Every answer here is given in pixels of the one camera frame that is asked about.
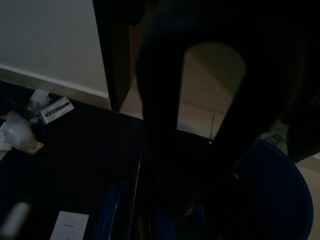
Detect white printed card box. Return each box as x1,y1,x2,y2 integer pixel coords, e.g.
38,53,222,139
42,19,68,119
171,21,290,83
38,96,75,126

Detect small white plastic piece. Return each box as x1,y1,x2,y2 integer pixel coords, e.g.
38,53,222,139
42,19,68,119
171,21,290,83
26,89,53,109

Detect white paper card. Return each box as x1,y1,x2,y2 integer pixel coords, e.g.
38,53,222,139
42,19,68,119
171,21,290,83
49,210,90,240

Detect white crumpled packaging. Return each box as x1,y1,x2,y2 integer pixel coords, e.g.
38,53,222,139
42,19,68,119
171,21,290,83
261,130,290,150

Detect blue round bin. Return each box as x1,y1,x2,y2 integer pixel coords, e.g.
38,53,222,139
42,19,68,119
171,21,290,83
224,138,315,240

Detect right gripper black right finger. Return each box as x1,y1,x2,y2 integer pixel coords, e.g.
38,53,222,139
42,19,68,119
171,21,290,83
214,24,305,176

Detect black door frame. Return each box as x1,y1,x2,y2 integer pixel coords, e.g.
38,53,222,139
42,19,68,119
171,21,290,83
91,0,142,113

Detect white crumpled plastic wrap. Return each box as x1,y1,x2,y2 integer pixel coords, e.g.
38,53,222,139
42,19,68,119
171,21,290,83
0,111,45,156

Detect blue long-handled dustpan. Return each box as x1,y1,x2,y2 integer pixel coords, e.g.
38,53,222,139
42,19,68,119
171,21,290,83
91,149,208,240

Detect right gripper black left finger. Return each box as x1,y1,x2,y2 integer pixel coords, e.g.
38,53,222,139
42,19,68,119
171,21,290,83
136,14,199,219

